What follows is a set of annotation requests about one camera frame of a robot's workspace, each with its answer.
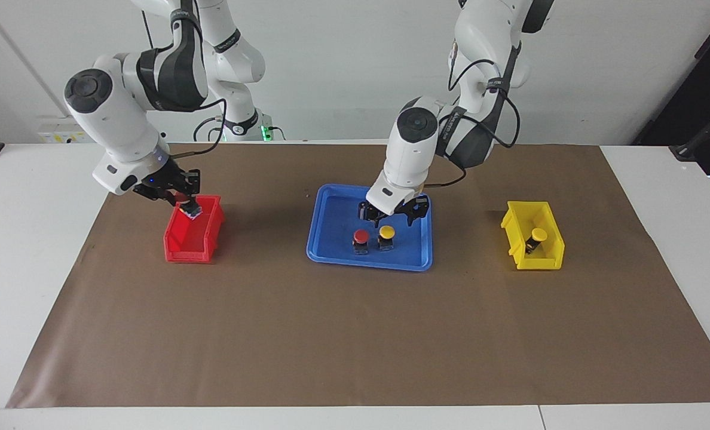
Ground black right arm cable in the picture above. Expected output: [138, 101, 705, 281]
[170, 99, 229, 159]

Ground black stand pole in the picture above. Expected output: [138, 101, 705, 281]
[669, 99, 710, 162]

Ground yellow plastic bin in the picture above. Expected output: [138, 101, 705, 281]
[501, 201, 565, 271]

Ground white power strip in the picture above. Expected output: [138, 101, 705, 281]
[37, 116, 93, 144]

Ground dark background panel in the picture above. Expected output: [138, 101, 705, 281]
[633, 0, 710, 175]

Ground blue plastic tray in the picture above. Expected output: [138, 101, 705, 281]
[306, 183, 433, 272]

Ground red plastic bin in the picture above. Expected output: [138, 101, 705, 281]
[163, 194, 225, 264]

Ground brown paper mat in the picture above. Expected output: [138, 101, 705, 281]
[5, 142, 710, 409]

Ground black base cable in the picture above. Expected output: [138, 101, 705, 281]
[192, 115, 227, 142]

